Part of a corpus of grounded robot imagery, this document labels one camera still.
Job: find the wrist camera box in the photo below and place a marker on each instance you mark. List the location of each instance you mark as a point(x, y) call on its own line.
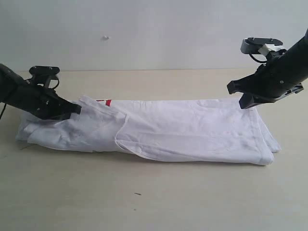
point(261, 46)
point(44, 75)

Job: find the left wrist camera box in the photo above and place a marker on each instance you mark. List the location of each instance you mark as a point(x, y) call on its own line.
point(44, 75)

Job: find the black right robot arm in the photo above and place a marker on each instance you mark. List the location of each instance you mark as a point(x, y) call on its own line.
point(298, 51)

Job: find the white t-shirt red Chinese patch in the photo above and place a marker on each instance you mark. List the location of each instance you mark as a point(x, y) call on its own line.
point(215, 130)

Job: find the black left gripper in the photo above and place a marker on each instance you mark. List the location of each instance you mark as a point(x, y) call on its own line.
point(42, 102)

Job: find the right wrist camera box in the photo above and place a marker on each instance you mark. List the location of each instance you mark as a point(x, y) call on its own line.
point(261, 46)

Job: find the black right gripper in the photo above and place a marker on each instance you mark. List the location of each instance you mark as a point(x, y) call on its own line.
point(270, 83)

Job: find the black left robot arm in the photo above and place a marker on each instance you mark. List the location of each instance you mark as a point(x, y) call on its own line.
point(8, 75)

